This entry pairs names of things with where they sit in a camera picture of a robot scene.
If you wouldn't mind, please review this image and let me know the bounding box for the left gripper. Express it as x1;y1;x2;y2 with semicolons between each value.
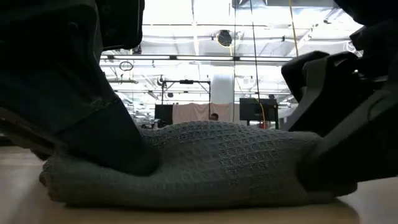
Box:
0;0;121;160

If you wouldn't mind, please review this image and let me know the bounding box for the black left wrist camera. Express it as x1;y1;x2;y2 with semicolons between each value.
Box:
95;0;146;51

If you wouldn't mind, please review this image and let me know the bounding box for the black hanging cable ring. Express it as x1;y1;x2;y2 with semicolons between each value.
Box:
118;60;135;72

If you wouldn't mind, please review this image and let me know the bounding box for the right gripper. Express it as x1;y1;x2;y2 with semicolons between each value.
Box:
280;18;398;138

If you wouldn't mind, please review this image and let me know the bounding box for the black overhead camera stand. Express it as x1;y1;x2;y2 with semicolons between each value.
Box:
160;79;212;108

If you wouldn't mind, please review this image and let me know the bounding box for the thin yellow hanging cable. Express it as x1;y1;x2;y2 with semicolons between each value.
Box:
254;98;267;129

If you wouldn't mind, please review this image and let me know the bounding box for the horizontal ceiling rail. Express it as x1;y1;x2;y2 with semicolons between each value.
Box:
99;54;293;62

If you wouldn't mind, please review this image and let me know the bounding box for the grey waffle-weave towel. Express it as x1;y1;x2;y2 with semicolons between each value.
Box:
38;120;359;210

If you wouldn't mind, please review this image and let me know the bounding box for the black screen panel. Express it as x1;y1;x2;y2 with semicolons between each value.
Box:
154;104;174;129

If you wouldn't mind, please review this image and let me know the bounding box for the black panel on legs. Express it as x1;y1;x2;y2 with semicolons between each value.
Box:
238;98;280;130

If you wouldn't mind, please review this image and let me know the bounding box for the pink hanging cloth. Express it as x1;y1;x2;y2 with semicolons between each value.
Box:
172;102;233;125

